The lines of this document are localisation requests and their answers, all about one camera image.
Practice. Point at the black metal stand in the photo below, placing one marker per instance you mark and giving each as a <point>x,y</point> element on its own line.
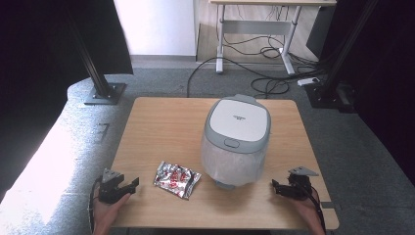
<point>339,62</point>
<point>98,78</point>

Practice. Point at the white frame desk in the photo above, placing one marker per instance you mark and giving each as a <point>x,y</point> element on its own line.
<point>257,27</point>

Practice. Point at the white power strip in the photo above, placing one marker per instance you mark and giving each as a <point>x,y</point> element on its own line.
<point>308,81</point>

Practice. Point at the white bin with grey lid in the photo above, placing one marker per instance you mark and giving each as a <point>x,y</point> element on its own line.
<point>239,125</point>

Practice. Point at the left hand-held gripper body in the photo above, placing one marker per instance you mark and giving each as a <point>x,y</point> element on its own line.
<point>109,191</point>

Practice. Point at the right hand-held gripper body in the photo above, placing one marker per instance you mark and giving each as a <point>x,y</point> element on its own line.
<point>300,186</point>

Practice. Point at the silver red foil wrapper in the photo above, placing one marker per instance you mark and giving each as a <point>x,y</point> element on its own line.
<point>176,179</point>

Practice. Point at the translucent plastic bin bag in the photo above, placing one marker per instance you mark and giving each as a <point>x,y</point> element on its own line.
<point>228,166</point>

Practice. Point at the dark curtain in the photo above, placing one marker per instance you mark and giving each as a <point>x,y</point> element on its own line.
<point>36,49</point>
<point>391,81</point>

